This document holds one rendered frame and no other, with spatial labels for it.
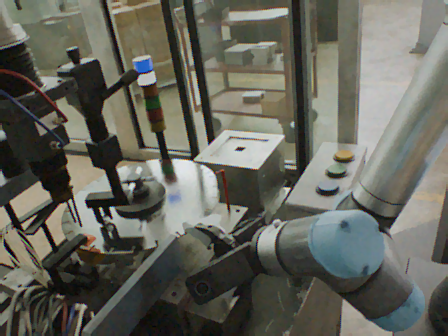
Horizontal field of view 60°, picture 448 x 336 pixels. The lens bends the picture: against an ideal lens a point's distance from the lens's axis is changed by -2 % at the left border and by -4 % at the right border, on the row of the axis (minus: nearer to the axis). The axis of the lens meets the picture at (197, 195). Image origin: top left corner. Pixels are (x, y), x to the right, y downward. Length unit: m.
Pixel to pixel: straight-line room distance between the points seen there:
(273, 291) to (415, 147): 0.44
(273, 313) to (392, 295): 0.34
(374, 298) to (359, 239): 0.09
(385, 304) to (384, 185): 0.16
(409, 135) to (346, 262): 0.19
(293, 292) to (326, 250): 0.41
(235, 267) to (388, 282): 0.20
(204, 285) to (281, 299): 0.29
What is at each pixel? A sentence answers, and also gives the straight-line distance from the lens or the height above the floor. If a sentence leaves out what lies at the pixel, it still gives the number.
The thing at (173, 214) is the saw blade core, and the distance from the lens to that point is 0.75.
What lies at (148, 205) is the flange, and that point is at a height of 0.96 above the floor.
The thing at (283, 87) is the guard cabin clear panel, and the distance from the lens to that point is 1.08.
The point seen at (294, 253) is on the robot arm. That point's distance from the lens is 0.49.
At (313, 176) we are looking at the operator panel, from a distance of 0.91.
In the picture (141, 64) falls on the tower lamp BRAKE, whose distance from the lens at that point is 1.00.
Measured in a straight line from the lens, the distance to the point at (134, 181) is 0.78.
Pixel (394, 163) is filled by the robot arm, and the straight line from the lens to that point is 0.56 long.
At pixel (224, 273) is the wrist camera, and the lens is 0.58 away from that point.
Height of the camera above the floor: 1.37
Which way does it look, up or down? 32 degrees down
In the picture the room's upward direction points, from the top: 12 degrees counter-clockwise
